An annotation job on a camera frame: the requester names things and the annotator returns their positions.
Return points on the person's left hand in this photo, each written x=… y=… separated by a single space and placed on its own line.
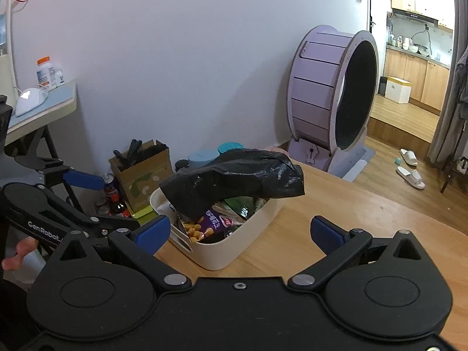
x=16 y=255

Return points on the black bin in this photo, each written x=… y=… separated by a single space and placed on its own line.
x=382 y=86

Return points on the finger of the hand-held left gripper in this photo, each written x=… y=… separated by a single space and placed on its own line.
x=65 y=210
x=84 y=181

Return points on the wooden kitchen base cabinets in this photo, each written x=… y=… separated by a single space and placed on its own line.
x=416 y=76

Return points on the cardboard box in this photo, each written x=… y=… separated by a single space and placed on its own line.
x=146 y=179

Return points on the purple snack packet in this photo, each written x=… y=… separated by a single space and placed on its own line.
x=215 y=223

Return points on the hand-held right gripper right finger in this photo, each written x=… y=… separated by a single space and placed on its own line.
x=327 y=234

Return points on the red and blue soda can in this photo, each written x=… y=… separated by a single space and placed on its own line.
x=109 y=188

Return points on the black plastic bag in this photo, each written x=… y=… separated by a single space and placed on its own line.
x=234 y=179

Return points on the black clothes rack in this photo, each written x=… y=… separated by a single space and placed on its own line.
x=453 y=175

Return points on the grey curtain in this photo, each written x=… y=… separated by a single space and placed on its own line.
x=448 y=98

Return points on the range hood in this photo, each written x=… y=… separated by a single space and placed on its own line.
x=415 y=15

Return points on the white rounded desk device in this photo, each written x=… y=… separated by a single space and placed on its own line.
x=31 y=100

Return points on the white storage box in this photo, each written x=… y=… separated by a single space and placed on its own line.
x=398 y=89

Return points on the grey folding table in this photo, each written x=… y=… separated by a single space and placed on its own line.
x=55 y=104

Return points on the purple cat exercise wheel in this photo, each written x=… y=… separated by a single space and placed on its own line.
x=318 y=91

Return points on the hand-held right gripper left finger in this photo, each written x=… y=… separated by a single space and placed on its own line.
x=153 y=232

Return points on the cream plastic storage container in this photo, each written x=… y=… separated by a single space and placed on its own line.
x=223 y=252

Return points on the dark drink bottle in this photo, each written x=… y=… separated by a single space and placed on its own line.
x=120 y=206

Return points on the small white jar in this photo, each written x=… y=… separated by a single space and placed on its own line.
x=59 y=76

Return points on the white pole stand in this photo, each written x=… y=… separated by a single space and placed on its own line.
x=11 y=44

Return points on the orange-capped white supplement bottle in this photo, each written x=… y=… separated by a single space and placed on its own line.
x=46 y=75

